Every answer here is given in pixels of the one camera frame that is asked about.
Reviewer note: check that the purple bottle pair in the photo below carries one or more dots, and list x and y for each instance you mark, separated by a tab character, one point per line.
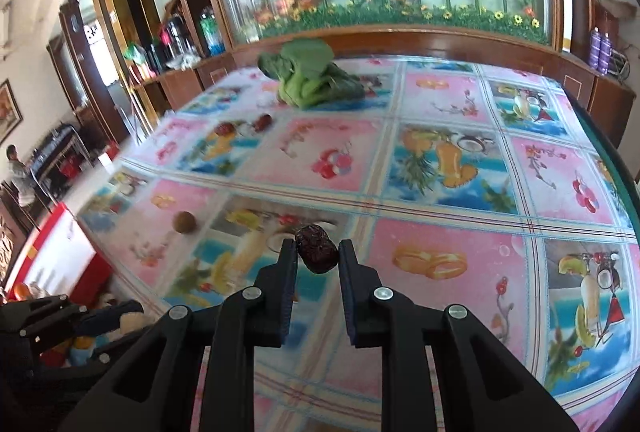
600	51

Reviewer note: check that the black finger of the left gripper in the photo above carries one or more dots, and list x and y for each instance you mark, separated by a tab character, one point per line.
27	318
106	319

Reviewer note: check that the orange tangerine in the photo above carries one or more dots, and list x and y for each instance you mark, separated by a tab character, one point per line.
22	292
85	345

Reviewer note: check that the framed wall painting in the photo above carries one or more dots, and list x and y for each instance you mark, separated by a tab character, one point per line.
10	115

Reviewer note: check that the seated person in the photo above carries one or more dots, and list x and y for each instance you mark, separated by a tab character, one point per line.
21	178

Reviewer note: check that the green bok choy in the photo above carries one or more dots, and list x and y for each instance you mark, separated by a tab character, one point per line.
308	76

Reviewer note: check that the green water bottle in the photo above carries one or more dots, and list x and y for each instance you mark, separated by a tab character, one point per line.
211	33

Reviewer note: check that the fruit pattern tablecloth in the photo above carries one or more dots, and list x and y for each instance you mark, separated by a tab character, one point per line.
459	183

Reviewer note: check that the red jujube far left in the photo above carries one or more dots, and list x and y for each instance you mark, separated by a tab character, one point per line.
224	129

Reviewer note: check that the brown longan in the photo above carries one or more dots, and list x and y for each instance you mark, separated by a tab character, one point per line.
184	222

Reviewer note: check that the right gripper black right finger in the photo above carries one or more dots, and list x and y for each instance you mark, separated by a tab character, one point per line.
441	370

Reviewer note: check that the dark red jujube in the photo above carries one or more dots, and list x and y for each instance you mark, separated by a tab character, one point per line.
317	251

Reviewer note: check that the red jujube near cabbage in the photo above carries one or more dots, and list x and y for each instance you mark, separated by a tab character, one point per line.
262	123

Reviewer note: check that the wooden low cabinet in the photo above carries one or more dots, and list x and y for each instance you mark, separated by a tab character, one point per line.
607	101

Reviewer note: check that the black thermos jug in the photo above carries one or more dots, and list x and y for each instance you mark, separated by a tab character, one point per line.
180	43

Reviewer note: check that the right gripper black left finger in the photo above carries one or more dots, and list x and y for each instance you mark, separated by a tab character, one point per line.
195	366

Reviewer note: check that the red white shallow box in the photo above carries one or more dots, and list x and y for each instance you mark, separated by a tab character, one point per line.
62	261

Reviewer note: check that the dark side table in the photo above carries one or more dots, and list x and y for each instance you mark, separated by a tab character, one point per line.
50	153

